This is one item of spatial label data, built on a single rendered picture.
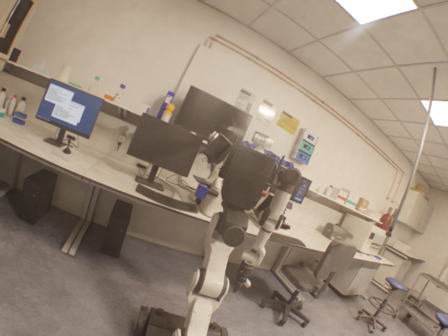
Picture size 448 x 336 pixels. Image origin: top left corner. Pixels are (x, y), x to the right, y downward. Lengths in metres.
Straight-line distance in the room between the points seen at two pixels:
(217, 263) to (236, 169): 0.51
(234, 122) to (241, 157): 1.26
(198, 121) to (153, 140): 0.59
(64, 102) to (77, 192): 0.99
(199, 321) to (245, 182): 0.76
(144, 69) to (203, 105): 0.75
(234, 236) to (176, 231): 1.55
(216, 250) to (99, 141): 1.62
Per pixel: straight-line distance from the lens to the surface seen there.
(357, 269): 3.64
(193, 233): 2.68
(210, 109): 2.29
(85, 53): 2.70
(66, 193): 2.64
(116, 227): 2.04
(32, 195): 2.20
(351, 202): 3.60
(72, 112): 2.04
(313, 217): 3.37
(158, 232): 2.63
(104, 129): 2.39
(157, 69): 2.53
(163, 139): 1.85
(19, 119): 2.44
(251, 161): 1.12
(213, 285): 1.23
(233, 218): 1.19
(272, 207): 1.29
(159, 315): 1.49
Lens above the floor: 1.25
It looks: 4 degrees down
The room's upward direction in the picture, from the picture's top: 24 degrees clockwise
